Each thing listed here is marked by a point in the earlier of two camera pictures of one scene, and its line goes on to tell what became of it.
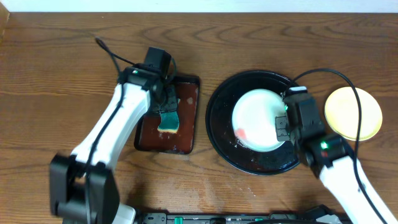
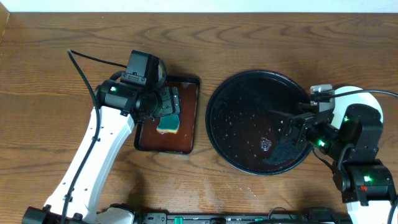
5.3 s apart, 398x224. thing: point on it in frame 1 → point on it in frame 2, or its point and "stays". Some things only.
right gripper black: [282, 133] → [306, 122]
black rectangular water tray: [148, 138] stays
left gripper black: [173, 94] stays
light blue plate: [254, 123] → [341, 103]
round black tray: [219, 114] stays
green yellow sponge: [169, 121] stays
